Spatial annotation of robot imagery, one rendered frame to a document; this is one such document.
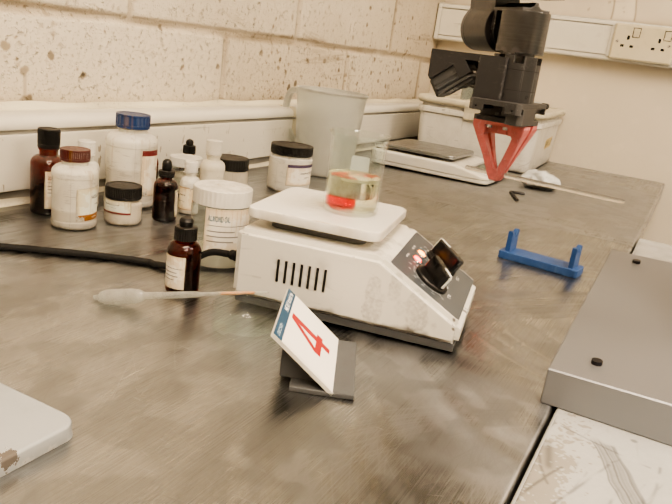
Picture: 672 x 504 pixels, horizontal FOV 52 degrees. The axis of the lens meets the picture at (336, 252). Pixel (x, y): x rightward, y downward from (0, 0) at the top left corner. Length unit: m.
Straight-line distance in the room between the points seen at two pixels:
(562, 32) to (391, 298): 1.47
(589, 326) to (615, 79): 1.43
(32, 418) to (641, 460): 0.37
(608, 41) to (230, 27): 1.06
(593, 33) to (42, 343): 1.66
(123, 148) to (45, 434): 0.53
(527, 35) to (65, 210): 0.55
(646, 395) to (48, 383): 0.40
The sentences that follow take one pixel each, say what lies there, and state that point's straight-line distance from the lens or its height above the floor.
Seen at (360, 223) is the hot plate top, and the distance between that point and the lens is 0.58.
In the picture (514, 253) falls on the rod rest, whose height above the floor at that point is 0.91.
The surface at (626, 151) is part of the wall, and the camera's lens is 1.99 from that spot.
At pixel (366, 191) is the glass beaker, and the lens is 0.60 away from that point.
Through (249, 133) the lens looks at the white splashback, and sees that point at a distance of 1.22.
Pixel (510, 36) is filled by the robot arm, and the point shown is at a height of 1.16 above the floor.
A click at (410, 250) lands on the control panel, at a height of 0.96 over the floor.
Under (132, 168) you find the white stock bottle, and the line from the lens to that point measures 0.89.
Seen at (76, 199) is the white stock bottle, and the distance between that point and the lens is 0.79.
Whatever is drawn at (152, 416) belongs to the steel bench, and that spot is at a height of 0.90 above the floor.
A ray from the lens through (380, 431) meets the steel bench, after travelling 0.45.
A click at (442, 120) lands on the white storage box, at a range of 1.70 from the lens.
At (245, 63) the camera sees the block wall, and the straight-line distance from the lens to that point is 1.27.
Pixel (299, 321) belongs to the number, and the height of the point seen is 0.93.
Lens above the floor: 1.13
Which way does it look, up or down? 16 degrees down
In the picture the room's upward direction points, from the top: 8 degrees clockwise
